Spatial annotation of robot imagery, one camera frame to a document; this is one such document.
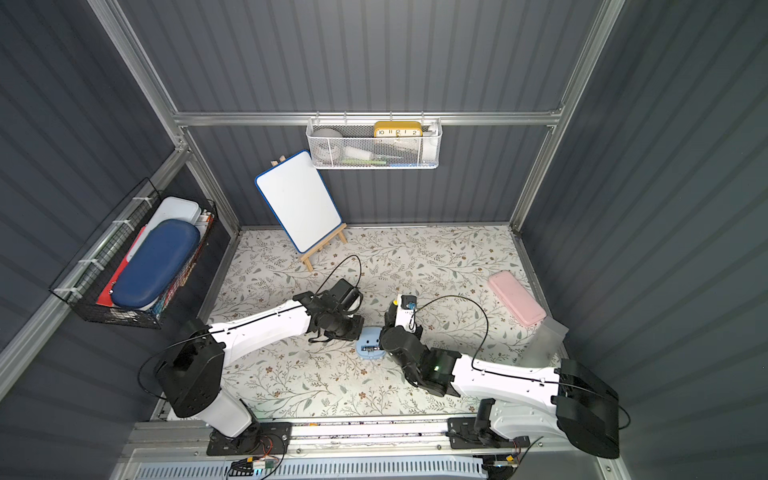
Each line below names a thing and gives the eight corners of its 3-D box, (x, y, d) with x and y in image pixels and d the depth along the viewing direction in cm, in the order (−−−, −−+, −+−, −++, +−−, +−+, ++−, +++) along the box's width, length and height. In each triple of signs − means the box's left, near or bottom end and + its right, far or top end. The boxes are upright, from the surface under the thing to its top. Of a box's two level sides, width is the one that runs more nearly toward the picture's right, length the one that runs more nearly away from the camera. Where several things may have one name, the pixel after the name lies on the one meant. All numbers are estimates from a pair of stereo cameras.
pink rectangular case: (521, 329, 94) (524, 325, 92) (484, 278, 107) (486, 274, 105) (544, 319, 96) (547, 315, 94) (504, 271, 109) (507, 266, 107)
